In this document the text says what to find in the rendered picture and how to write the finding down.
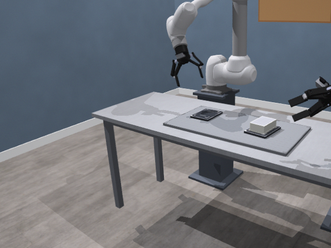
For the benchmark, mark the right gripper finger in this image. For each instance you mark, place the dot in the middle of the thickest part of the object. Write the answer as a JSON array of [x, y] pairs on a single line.
[[199, 65], [174, 71]]

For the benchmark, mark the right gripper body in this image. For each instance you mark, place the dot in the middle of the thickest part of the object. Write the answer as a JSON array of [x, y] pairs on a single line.
[[183, 48]]

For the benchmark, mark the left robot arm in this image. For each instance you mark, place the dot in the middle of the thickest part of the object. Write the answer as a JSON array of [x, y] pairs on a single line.
[[320, 82]]

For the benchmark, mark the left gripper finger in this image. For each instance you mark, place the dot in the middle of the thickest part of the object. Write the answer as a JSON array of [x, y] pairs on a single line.
[[316, 93], [316, 108]]

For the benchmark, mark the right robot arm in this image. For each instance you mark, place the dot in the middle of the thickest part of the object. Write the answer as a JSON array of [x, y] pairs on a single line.
[[238, 70]]

